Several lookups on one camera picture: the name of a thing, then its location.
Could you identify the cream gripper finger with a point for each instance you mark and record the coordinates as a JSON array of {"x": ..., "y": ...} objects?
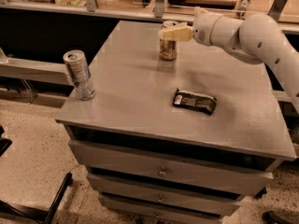
[{"x": 180, "y": 32}]

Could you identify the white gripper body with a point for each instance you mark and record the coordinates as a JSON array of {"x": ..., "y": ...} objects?
[{"x": 202, "y": 28}]

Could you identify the orange soda can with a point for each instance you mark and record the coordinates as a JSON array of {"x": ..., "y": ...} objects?
[{"x": 168, "y": 49}]

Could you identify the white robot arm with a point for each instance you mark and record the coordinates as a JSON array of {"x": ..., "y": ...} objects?
[{"x": 256, "y": 39}]

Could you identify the tall silver drink can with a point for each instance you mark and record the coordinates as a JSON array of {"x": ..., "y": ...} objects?
[{"x": 80, "y": 74}]

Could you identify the black snack bar packet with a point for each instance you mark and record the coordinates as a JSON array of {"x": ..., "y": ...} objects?
[{"x": 195, "y": 101}]

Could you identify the grey drawer cabinet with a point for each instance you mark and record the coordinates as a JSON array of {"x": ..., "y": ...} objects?
[{"x": 146, "y": 156}]

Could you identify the black object bottom right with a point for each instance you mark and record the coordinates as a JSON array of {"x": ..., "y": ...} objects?
[{"x": 271, "y": 218}]

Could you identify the grey metal shelf rail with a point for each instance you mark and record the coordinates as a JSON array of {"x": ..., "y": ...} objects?
[{"x": 55, "y": 73}]

